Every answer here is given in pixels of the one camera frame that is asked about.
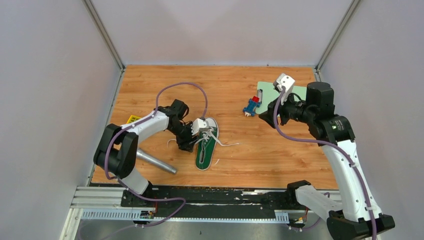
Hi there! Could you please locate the silver microphone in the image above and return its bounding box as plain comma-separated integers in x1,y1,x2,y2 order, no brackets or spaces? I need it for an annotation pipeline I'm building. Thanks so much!
136,148,178,175

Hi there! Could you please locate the light green clipboard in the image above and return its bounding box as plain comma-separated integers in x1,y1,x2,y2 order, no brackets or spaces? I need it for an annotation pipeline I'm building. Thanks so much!
255,81,307,114

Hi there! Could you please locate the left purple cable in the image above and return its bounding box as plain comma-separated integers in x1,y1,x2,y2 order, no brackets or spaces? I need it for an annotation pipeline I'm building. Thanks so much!
79,82,209,240

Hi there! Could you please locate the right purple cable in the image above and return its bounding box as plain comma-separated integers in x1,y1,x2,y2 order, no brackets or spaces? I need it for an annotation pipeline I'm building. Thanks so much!
272,86,379,240

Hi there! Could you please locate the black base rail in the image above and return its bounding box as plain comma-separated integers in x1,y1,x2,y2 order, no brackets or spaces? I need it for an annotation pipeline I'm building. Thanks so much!
71,183,342,224

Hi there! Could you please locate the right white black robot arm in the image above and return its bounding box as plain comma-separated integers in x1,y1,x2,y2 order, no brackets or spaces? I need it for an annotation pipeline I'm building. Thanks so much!
259,80,396,240

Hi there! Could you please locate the purple cable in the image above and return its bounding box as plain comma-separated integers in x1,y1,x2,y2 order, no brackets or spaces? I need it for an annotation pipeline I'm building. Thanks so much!
79,82,209,240
272,86,379,240

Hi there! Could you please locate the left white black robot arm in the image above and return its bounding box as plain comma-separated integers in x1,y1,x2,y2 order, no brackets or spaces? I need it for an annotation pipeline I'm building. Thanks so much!
93,99,208,207

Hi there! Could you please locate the green canvas sneaker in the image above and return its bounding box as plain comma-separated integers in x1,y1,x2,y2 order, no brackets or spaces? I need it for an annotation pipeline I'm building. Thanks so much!
195,117,219,171

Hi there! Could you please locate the white shoelace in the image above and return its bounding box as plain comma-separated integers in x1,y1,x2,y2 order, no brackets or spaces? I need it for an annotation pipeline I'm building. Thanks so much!
166,127,240,149

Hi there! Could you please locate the blue yellow toy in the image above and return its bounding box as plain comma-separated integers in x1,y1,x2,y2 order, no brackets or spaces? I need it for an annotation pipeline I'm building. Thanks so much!
126,115,141,124

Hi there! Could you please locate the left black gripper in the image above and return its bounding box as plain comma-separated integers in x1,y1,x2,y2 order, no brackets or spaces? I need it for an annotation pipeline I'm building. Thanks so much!
168,121,200,154

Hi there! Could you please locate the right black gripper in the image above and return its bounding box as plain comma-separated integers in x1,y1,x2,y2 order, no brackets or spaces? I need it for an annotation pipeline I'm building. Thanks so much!
259,88,315,128

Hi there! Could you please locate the blue red toy car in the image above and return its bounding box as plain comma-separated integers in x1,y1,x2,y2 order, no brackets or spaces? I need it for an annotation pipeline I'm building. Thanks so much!
242,96,262,117

